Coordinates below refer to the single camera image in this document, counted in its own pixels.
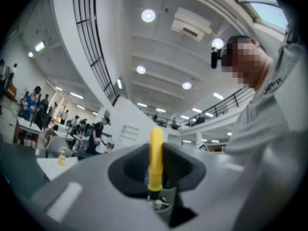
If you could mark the clear bottle with yellow liquid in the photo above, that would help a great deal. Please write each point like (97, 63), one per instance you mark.
(62, 157)

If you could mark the rectangular wall light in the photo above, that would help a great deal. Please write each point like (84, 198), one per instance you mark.
(40, 46)

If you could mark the white ceiling air conditioner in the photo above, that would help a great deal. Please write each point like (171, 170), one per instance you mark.
(191, 23)

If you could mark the black straight balcony railing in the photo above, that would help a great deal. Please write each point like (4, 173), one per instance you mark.
(216, 108)

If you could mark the person's gray shirt torso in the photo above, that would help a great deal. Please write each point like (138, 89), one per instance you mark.
(262, 138)

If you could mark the white table with red legs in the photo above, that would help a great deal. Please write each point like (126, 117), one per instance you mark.
(26, 129)

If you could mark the black head-worn camera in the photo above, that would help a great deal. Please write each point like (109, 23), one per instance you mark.
(214, 58)

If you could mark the round ceiling light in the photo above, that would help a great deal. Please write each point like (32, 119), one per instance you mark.
(141, 69)
(187, 85)
(216, 43)
(148, 16)

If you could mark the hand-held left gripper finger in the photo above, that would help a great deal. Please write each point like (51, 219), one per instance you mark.
(168, 204)

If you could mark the black curved balcony railing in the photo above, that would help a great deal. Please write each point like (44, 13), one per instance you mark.
(92, 44)

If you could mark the person's head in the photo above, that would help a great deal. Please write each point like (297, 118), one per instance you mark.
(247, 61)

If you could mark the skylight window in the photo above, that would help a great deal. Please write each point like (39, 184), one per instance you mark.
(267, 6)

